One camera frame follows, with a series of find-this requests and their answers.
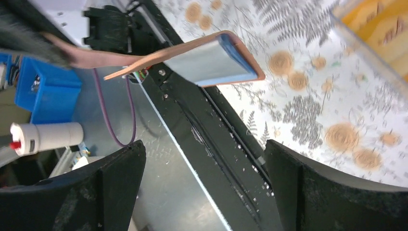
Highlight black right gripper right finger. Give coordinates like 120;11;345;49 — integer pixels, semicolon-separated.
265;140;408;231

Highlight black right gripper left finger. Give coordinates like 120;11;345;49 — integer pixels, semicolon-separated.
0;140;146;231

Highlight tan leather card holder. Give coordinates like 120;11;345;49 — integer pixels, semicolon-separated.
43;30;266;87

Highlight clear acrylic card box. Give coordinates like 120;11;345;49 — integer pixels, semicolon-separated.
331;0;408;94

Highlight yellow credit cards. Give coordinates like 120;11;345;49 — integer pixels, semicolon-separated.
340;0;408;81

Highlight white spray bottle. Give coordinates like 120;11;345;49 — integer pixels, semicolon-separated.
10;122;84;156

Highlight floral patterned table mat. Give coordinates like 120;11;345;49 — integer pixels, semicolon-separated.
156;0;408;187

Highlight blue storage bin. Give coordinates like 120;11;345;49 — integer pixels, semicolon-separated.
0;53;82;126

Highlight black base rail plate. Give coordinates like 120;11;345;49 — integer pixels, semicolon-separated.
140;0;284;231

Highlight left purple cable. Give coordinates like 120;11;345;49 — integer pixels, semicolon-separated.
92;68;138;148

